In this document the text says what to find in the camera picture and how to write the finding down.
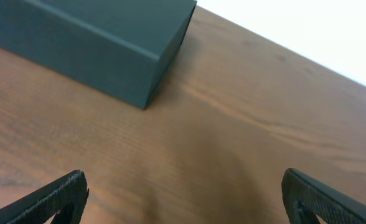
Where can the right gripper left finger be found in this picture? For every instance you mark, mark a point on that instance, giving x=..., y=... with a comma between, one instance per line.
x=61, y=201

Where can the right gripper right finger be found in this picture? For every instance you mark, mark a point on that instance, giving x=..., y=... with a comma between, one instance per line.
x=307, y=200

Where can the black gift box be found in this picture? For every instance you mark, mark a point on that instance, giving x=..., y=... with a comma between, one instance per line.
x=123, y=48

